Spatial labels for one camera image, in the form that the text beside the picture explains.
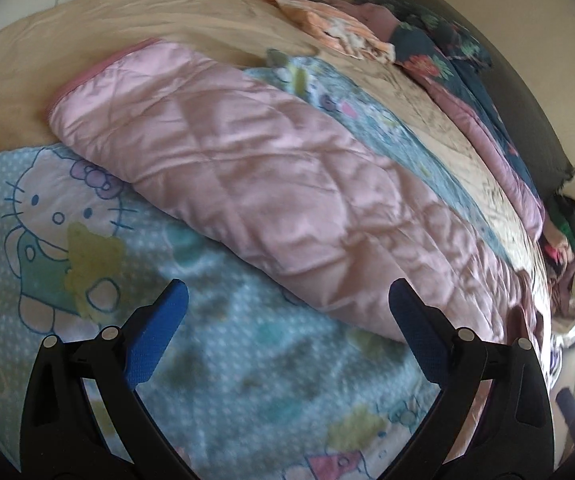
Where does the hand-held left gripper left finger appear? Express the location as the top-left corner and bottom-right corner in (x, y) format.
(20, 278), (198, 480)

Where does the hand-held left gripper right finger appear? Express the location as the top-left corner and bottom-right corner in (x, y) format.
(388, 277), (555, 480)

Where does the pink quilted comforter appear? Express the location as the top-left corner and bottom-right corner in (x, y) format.
(45, 37), (543, 346)

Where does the pile of clothes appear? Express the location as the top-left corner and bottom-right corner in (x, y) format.
(540, 195), (575, 318)

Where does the blue cartoon cat printed blanket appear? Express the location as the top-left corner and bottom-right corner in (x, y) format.
(0, 49), (503, 480)

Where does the dark grey headboard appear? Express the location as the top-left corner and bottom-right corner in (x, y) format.
(352, 0), (575, 201)

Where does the dark floral quilt mauve lining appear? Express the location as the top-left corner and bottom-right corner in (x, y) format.
(347, 0), (548, 241)

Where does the bed with beige sheet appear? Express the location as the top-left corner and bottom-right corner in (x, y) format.
(0, 0), (553, 321)

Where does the orange floral cloth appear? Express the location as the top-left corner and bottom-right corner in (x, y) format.
(255, 0), (397, 65)

